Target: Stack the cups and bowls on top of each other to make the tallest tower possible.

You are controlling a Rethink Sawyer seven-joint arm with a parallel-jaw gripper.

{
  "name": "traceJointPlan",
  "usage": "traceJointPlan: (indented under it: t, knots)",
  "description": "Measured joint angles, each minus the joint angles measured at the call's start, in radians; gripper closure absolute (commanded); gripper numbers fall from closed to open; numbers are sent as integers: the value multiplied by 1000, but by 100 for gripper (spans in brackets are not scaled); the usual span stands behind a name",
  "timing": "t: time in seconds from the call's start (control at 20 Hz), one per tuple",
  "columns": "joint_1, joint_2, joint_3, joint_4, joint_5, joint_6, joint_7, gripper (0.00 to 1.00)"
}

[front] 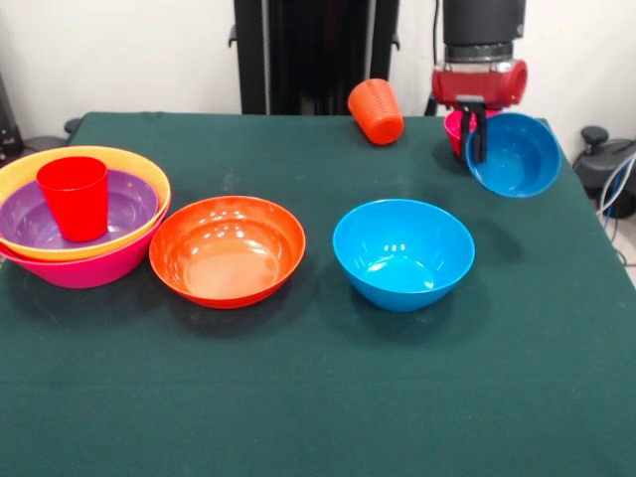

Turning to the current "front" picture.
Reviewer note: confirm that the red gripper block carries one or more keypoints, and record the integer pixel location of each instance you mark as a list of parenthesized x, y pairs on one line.
[(477, 87)]

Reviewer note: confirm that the small dark blue bowl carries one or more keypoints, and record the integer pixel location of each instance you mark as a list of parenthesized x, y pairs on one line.
[(522, 159)]

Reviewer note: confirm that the orange cup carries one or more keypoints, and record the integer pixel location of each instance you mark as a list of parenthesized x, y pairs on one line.
[(377, 116)]

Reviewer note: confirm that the light blue bowl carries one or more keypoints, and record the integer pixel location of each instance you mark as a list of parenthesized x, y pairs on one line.
[(397, 263)]

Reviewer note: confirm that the red-orange bowl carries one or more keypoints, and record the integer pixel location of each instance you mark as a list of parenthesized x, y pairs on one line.
[(223, 253)]

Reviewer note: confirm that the large orange bowl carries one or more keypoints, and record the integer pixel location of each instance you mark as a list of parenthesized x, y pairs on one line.
[(149, 174)]

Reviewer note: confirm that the purple bowl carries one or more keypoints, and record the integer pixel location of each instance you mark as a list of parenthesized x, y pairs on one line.
[(129, 204)]

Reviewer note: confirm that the large pink bowl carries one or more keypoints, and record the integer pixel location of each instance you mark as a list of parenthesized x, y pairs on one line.
[(99, 268)]

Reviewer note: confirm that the red cup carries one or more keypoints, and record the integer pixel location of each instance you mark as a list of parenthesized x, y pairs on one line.
[(79, 204)]

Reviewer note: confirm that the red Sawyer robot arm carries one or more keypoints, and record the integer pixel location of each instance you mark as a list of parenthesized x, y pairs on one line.
[(479, 25)]

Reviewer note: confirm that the small pink bowl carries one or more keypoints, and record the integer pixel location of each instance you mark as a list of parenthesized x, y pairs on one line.
[(453, 134)]

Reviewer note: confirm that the black office chair base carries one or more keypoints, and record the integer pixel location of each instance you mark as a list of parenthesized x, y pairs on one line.
[(45, 139), (596, 164)]

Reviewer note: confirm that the dark green table cloth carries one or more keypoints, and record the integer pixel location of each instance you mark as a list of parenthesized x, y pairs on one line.
[(318, 387)]

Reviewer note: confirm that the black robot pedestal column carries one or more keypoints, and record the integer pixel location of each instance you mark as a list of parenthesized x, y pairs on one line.
[(318, 49)]

